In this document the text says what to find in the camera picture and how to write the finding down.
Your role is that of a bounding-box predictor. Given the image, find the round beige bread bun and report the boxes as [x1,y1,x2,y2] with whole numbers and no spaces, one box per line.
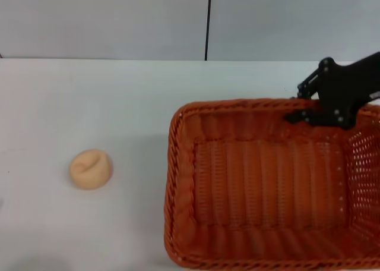
[69,148,114,191]

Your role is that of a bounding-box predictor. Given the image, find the orange woven plastic basket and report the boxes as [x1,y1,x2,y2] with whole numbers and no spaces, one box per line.
[163,97,380,271]

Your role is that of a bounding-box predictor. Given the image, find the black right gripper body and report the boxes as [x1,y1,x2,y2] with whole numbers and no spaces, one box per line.
[316,51,380,131]

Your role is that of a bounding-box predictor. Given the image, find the black vertical wall strip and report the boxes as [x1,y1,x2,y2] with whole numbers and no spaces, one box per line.
[204,0,213,61]

